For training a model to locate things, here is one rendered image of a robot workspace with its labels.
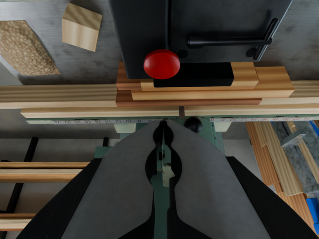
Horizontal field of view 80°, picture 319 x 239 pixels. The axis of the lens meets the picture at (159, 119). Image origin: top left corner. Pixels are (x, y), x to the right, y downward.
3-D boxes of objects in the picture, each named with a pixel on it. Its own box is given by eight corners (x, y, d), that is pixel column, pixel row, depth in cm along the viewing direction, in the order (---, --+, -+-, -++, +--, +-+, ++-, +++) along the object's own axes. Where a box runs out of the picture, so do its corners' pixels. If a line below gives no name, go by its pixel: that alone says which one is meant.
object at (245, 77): (248, 49, 29) (259, 80, 26) (244, 59, 31) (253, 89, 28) (142, 51, 30) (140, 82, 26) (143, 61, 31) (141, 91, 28)
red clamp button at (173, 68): (180, 45, 15) (181, 55, 14) (178, 73, 17) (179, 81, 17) (142, 46, 15) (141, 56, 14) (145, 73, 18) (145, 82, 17)
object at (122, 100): (254, 75, 34) (262, 99, 31) (250, 80, 35) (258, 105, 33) (118, 78, 35) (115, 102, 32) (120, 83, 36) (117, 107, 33)
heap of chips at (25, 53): (25, 20, 25) (20, 29, 24) (60, 73, 34) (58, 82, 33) (-28, 21, 25) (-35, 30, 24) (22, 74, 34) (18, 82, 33)
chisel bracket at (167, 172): (209, 108, 28) (218, 165, 24) (195, 144, 40) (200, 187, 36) (158, 108, 28) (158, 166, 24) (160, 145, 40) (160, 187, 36)
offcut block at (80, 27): (98, 36, 27) (95, 52, 26) (67, 25, 26) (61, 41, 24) (103, 14, 24) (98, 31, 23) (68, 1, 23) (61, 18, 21)
